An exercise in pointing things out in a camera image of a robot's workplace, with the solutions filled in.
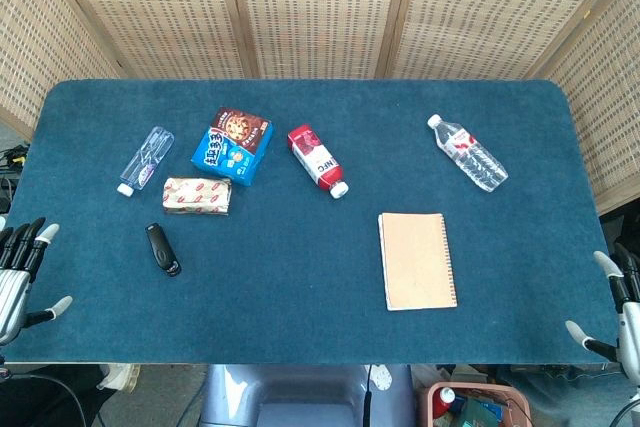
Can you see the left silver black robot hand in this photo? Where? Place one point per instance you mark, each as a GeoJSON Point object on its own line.
{"type": "Point", "coordinates": [12, 287]}

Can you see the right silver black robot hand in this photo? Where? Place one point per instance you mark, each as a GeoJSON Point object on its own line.
{"type": "Point", "coordinates": [629, 317]}

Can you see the black stapler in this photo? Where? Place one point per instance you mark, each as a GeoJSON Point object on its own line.
{"type": "Point", "coordinates": [161, 247]}

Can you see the clear bottle purple label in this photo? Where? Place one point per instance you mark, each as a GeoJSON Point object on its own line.
{"type": "Point", "coordinates": [146, 159]}

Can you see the small red bottle white cap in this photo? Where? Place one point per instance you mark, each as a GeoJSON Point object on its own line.
{"type": "Point", "coordinates": [442, 402]}

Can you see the kraft spiral notebook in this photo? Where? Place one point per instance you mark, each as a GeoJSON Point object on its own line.
{"type": "Point", "coordinates": [417, 262]}

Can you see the clear water bottle red label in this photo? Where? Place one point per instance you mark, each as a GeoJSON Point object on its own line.
{"type": "Point", "coordinates": [470, 154]}

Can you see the red juice carton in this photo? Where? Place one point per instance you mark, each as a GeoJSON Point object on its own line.
{"type": "Point", "coordinates": [316, 157]}

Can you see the black bag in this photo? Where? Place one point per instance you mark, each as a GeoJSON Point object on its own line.
{"type": "Point", "coordinates": [622, 227]}

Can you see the white plastic bag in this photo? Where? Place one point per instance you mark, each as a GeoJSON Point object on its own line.
{"type": "Point", "coordinates": [117, 377]}

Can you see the green box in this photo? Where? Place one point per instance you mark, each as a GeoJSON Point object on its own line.
{"type": "Point", "coordinates": [475, 412]}

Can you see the gold red wrapped snack pack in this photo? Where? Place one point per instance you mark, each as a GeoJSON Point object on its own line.
{"type": "Point", "coordinates": [196, 195]}

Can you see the pink plastic basket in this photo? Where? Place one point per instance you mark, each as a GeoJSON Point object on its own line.
{"type": "Point", "coordinates": [425, 402]}

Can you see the white perforated disc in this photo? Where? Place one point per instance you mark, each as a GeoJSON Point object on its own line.
{"type": "Point", "coordinates": [381, 377]}

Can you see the blue cookie box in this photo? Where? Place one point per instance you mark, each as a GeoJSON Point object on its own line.
{"type": "Point", "coordinates": [232, 147]}

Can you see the blue felt table cloth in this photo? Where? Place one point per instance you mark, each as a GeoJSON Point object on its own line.
{"type": "Point", "coordinates": [280, 272]}

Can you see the blue-grey robot torso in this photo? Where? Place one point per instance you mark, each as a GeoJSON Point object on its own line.
{"type": "Point", "coordinates": [300, 397]}

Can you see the woven bamboo folding screen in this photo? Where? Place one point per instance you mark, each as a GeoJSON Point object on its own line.
{"type": "Point", "coordinates": [320, 7]}

